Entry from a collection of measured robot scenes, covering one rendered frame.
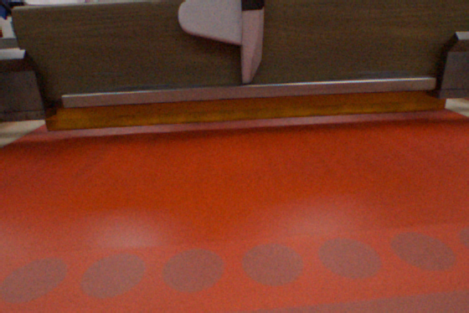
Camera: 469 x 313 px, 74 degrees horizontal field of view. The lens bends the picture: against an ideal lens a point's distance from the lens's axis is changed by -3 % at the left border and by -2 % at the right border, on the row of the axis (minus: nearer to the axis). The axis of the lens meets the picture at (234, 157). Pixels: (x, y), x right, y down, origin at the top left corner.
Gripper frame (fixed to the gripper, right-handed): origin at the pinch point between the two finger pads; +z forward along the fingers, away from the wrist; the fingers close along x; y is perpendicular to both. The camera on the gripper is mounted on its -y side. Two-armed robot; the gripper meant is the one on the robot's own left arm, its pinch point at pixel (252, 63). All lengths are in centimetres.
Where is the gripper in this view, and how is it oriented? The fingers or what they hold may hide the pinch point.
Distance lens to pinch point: 27.6
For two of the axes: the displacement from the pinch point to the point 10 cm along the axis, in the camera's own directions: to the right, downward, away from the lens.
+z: 0.5, 9.2, 3.8
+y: -10.0, 0.7, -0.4
